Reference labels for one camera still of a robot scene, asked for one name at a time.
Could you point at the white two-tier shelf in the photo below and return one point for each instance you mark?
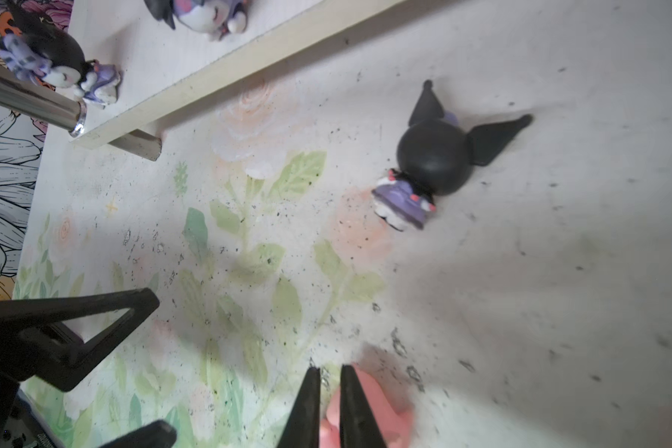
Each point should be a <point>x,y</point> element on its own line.
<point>164,71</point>

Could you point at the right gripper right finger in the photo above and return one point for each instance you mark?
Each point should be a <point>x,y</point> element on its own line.
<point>358,426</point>

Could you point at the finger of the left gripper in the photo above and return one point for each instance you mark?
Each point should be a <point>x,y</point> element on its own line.
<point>34,340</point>
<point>158,434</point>

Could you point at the pink pig toy upper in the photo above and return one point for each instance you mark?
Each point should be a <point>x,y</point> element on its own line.
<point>396,428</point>

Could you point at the black purple kuromi toy front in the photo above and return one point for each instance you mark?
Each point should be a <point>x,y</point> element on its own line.
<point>213,18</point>

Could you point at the black purple kuromi toy back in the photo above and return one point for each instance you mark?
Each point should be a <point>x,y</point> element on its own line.
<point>435,158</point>

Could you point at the black white kuromi toy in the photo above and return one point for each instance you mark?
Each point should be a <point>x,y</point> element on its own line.
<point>42,53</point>

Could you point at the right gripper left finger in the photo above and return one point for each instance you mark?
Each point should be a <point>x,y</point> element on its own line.
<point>302,428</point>

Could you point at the black purple kuromi toy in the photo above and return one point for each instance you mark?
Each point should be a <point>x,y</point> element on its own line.
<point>213,18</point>
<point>435,158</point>

